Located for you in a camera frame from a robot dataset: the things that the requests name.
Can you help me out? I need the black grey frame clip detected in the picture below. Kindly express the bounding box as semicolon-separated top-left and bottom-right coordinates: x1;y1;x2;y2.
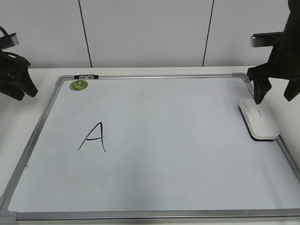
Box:
74;75;99;80

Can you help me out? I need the grey framed whiteboard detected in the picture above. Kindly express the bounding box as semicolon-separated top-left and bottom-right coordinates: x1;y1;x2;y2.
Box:
0;73;300;225

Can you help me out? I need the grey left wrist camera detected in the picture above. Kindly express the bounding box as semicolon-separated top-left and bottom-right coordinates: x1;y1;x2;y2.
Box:
0;33;19;50

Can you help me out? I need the white whiteboard eraser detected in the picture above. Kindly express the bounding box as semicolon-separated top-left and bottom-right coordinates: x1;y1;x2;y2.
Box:
239;98;280;141

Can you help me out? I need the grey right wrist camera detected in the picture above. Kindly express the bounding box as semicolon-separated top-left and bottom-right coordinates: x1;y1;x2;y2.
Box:
250;32;283;47

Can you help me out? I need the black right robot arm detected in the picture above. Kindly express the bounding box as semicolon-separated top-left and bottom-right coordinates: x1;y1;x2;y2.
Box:
247;0;300;104

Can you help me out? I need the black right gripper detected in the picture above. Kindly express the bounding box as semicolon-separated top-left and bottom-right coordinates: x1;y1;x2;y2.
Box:
247;14;300;105

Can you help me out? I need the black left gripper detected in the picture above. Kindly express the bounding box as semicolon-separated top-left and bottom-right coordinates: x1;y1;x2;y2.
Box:
0;50;38;101

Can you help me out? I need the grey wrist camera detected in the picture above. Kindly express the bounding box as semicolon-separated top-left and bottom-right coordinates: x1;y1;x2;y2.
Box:
250;32;283;47
0;33;19;50

